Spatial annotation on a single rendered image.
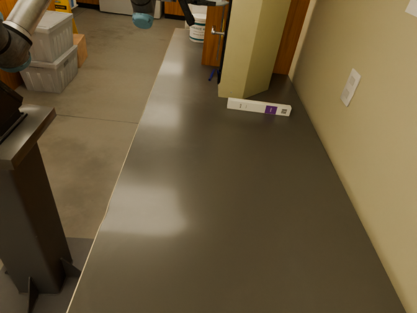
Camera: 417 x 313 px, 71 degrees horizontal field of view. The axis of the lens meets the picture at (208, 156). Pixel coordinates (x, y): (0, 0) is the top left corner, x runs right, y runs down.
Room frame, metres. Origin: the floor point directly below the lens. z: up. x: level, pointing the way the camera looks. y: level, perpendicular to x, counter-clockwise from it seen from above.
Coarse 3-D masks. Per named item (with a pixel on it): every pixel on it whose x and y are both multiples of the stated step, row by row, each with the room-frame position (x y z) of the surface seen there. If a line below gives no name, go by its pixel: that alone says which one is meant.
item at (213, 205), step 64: (192, 64) 1.56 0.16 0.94; (192, 128) 0.93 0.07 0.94; (256, 128) 1.00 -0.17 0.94; (128, 192) 0.56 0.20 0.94; (192, 192) 0.60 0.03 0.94; (256, 192) 0.64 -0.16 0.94; (320, 192) 0.68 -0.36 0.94; (128, 256) 0.37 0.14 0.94; (192, 256) 0.39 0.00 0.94; (256, 256) 0.42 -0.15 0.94; (320, 256) 0.44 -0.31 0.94
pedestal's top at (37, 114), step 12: (24, 108) 0.90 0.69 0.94; (36, 108) 0.91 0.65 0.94; (48, 108) 0.92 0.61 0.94; (24, 120) 0.82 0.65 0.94; (36, 120) 0.83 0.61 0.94; (48, 120) 0.87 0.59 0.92; (12, 132) 0.75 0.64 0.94; (24, 132) 0.75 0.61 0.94; (36, 132) 0.78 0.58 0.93; (12, 144) 0.69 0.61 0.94; (24, 144) 0.70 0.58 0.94; (0, 156) 0.63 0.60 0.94; (12, 156) 0.63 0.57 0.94; (24, 156) 0.68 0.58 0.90; (0, 168) 0.61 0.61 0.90; (12, 168) 0.62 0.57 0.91
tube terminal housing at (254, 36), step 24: (240, 0) 1.22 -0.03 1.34; (264, 0) 1.23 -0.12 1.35; (288, 0) 1.36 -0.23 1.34; (240, 24) 1.22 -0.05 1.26; (264, 24) 1.26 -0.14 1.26; (240, 48) 1.22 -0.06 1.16; (264, 48) 1.29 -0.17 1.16; (240, 72) 1.22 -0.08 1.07; (264, 72) 1.32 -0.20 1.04; (240, 96) 1.22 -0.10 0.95
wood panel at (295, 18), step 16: (304, 0) 1.61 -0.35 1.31; (208, 16) 1.58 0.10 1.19; (288, 16) 1.61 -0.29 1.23; (304, 16) 1.62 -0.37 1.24; (208, 32) 1.58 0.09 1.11; (288, 32) 1.61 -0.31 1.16; (208, 48) 1.58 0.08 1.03; (288, 48) 1.61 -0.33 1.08; (208, 64) 1.58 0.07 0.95; (288, 64) 1.61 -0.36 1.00
